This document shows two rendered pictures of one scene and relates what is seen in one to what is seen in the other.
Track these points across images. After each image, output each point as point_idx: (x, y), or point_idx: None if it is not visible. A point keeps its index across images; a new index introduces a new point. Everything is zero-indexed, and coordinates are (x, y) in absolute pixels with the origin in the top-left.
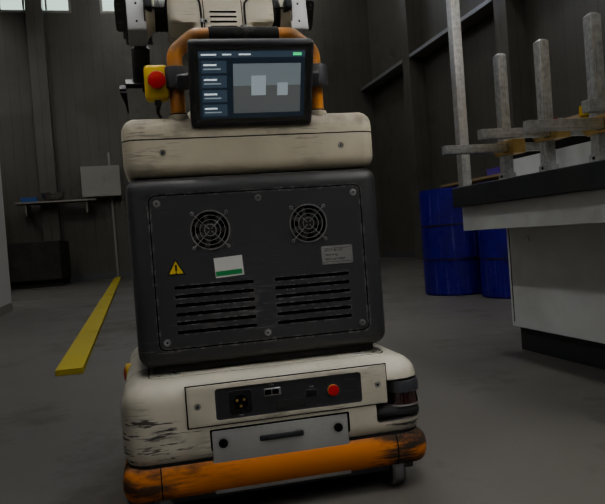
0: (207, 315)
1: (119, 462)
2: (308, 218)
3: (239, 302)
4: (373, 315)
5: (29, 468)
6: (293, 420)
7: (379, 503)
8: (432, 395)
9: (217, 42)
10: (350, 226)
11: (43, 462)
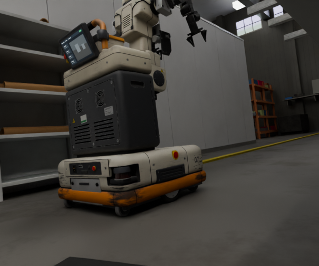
0: (80, 137)
1: None
2: (102, 96)
3: (86, 132)
4: (121, 137)
5: None
6: (86, 179)
7: (99, 220)
8: (262, 189)
9: (62, 37)
10: (112, 97)
11: None
